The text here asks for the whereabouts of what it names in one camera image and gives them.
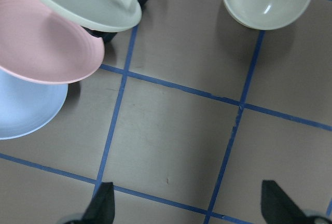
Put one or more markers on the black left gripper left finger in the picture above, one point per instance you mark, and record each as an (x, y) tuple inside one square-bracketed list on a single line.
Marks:
[(102, 207)]

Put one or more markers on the pink plate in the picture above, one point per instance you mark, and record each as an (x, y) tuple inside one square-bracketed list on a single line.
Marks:
[(38, 45)]

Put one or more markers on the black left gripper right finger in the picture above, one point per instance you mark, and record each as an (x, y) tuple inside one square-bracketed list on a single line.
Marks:
[(278, 207)]

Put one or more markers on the blue plate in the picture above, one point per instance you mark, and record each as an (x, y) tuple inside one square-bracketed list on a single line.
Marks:
[(27, 106)]

